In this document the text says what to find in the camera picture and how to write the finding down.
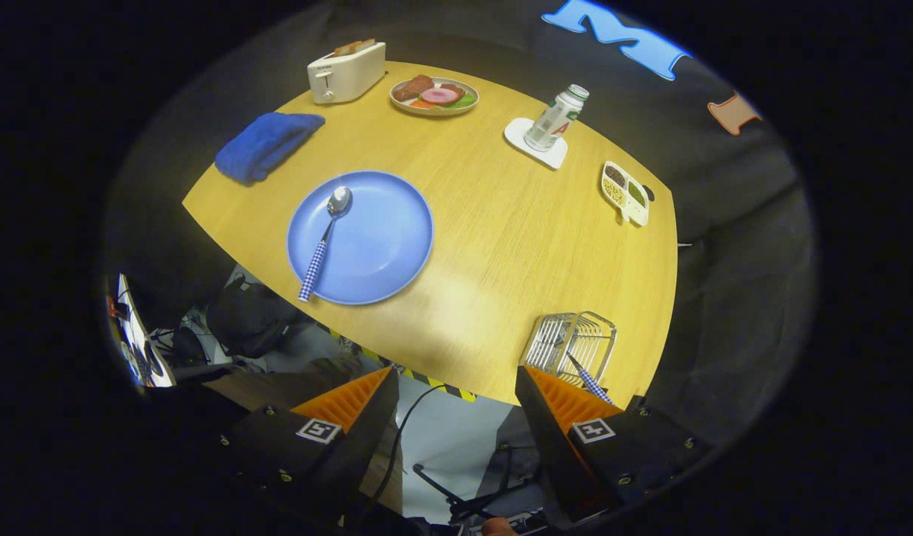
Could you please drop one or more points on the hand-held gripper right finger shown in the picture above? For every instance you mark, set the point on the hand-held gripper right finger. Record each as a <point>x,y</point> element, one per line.
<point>549,439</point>

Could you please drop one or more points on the pink ham slice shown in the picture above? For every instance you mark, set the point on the pink ham slice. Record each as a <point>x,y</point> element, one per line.
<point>439,95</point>

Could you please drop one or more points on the brown meat slice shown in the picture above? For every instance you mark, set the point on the brown meat slice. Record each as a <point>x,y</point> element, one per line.
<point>413,88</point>

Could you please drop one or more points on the white green drink bottle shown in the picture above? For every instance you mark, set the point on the white green drink bottle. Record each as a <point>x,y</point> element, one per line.
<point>552,123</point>

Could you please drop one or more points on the toast slice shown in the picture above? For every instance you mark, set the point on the toast slice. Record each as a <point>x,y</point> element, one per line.
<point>364,45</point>
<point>345,49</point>

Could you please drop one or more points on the black bag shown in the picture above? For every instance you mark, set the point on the black bag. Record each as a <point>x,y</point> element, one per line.
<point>252,316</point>

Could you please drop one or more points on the blue folded towel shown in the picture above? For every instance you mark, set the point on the blue folded towel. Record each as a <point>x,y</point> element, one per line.
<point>266,145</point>

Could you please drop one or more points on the blue round plate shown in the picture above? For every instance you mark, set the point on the blue round plate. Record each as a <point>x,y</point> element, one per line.
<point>382,238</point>

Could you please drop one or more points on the white toaster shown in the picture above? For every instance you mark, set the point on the white toaster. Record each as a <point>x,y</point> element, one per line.
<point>345,74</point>

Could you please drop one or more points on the green lettuce leaf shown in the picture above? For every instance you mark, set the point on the green lettuce leaf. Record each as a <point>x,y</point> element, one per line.
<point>465,101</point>

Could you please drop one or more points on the white coaster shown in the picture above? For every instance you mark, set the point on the white coaster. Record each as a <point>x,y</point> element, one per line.
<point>549,156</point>

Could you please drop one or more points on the white divided snack dish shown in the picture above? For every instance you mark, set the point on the white divided snack dish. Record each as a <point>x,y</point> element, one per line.
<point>626,192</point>

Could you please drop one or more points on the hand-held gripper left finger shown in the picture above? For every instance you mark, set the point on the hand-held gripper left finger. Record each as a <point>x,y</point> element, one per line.
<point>367,439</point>

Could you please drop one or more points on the beige plate with food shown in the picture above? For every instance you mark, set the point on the beige plate with food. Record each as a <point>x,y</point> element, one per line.
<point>434,110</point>

